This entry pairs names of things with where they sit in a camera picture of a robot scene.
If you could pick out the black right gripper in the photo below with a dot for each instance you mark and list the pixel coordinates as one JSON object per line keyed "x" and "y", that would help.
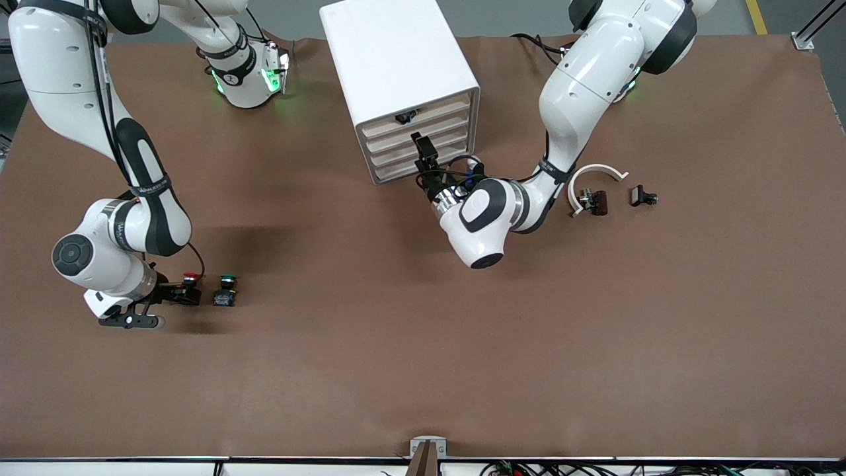
{"x": 169, "y": 291}

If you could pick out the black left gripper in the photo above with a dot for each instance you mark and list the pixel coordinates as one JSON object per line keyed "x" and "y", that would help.
{"x": 432, "y": 182}

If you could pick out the red push button switch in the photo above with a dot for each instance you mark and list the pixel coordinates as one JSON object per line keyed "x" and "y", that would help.
{"x": 192, "y": 275}

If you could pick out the white tray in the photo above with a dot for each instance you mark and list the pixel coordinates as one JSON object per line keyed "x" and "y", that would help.
{"x": 456, "y": 121}

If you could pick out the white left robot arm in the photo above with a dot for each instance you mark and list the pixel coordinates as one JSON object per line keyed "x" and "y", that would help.
{"x": 581, "y": 79}

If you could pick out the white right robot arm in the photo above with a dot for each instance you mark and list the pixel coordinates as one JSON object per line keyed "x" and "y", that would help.
{"x": 66, "y": 66}

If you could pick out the small black part in drawer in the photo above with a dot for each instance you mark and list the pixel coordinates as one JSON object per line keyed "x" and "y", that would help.
{"x": 405, "y": 118}

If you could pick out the brown paper table cover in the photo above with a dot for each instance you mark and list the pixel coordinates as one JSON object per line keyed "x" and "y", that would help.
{"x": 423, "y": 330}

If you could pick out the green push button switch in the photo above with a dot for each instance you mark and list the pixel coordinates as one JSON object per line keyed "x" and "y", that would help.
{"x": 225, "y": 293}

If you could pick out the dark brown switch component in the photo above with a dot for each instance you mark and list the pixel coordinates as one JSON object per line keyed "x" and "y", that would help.
{"x": 598, "y": 202}

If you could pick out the white table edge rail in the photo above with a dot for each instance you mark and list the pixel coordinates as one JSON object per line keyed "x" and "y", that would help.
{"x": 132, "y": 468}

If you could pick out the small black switch component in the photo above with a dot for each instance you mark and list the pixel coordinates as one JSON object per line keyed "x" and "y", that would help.
{"x": 638, "y": 196}

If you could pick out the grey metal mounting bracket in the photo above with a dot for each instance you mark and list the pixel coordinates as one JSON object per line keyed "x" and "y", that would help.
{"x": 416, "y": 441}

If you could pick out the aluminium frame rail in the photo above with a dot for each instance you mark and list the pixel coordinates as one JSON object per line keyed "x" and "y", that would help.
{"x": 803, "y": 41}

